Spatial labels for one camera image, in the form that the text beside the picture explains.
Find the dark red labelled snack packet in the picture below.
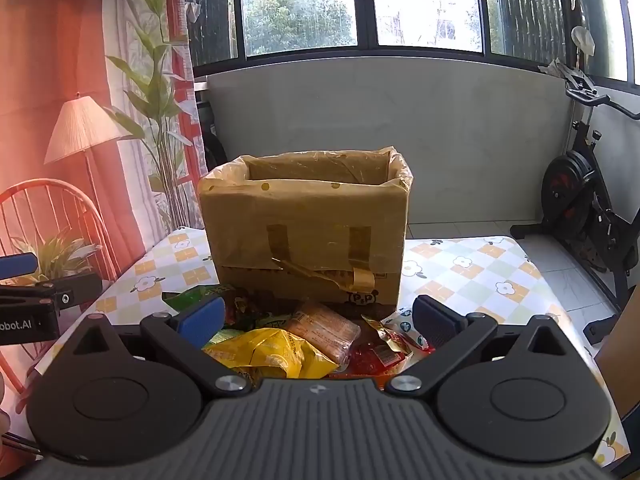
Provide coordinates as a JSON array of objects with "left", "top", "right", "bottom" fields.
[{"left": 330, "top": 340, "right": 416, "bottom": 378}]

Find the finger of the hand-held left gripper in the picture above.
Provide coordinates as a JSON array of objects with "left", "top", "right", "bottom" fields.
[
  {"left": 0, "top": 273, "right": 103, "bottom": 311},
  {"left": 0, "top": 253, "right": 38, "bottom": 277}
]

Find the green snack packet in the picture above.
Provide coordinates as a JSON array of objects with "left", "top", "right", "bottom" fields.
[{"left": 162, "top": 284, "right": 236, "bottom": 313}]

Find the printed wall cloth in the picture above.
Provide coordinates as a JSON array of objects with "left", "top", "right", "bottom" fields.
[{"left": 0, "top": 0, "right": 208, "bottom": 401}]

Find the dark printed snack packet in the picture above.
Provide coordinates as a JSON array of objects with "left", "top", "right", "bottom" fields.
[{"left": 222, "top": 287, "right": 296, "bottom": 331}]

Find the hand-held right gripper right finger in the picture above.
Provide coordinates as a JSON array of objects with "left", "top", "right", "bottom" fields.
[{"left": 384, "top": 295, "right": 572, "bottom": 395}]

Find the black exercise bike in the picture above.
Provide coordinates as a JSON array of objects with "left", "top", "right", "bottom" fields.
[{"left": 510, "top": 62, "right": 640, "bottom": 346}]

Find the yellow snack packet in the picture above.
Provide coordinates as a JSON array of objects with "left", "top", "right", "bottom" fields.
[{"left": 202, "top": 327, "right": 306, "bottom": 381}]

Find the brown cardboard sheet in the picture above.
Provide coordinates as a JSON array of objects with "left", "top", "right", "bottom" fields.
[{"left": 594, "top": 285, "right": 640, "bottom": 461}]

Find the gold and red snack packet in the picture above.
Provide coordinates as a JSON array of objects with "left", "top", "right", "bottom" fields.
[{"left": 361, "top": 314, "right": 416, "bottom": 356}]

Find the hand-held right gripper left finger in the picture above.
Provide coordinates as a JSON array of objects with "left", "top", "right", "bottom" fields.
[{"left": 67, "top": 296, "right": 253, "bottom": 395}]

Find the grey rag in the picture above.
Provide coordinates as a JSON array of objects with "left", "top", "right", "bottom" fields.
[{"left": 539, "top": 57, "right": 596, "bottom": 92}]

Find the clear-wrapped biscuit pack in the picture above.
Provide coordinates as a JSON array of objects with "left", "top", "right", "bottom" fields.
[{"left": 285, "top": 302, "right": 362, "bottom": 366}]

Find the white and blue snack packet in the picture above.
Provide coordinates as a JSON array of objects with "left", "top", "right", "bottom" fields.
[{"left": 382, "top": 307, "right": 431, "bottom": 351}]

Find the taped brown cardboard box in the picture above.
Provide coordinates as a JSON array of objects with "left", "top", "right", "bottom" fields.
[{"left": 197, "top": 146, "right": 416, "bottom": 320}]

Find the floral checkered tablecloth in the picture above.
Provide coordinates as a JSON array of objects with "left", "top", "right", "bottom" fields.
[{"left": 0, "top": 225, "right": 631, "bottom": 466}]

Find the thin black cable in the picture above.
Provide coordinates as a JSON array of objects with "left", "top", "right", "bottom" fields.
[{"left": 0, "top": 432, "right": 43, "bottom": 457}]

